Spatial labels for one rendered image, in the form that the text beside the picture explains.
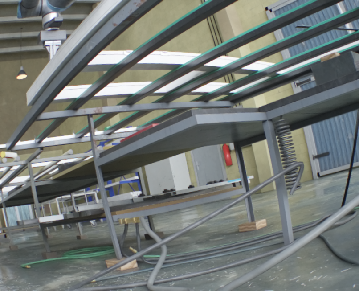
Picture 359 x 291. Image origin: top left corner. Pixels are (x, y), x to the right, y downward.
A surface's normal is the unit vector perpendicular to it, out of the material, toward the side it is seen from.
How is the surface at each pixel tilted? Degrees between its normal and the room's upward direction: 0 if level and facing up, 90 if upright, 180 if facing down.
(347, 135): 90
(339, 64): 90
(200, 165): 90
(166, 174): 90
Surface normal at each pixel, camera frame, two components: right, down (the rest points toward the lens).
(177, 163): 0.60, -0.21
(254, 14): -0.77, 0.10
